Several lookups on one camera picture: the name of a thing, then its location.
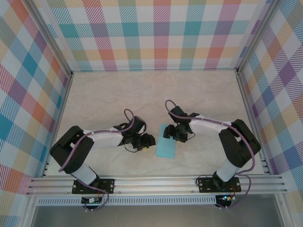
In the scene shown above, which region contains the aluminium mounting rail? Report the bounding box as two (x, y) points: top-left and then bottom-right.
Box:
(26, 175), (288, 196)

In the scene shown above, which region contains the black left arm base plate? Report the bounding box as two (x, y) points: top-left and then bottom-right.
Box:
(72, 179), (116, 194)

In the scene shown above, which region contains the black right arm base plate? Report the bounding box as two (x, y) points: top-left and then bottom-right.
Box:
(198, 176), (241, 193)

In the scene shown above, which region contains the light blue paper sheet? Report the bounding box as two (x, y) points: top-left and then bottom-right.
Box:
(155, 123), (177, 159)

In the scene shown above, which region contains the grey metal sheet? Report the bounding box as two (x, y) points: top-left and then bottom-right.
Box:
(32, 205), (284, 227)

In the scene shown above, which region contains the perforated metal cable duct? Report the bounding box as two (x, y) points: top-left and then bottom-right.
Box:
(37, 198), (217, 206)

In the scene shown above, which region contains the aluminium frame post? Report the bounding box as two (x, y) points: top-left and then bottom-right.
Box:
(29, 0), (74, 79)
(22, 196), (40, 227)
(235, 0), (279, 76)
(274, 193), (292, 227)

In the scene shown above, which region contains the aluminium side rail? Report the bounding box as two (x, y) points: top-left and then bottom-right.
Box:
(42, 73), (74, 177)
(236, 70), (272, 175)

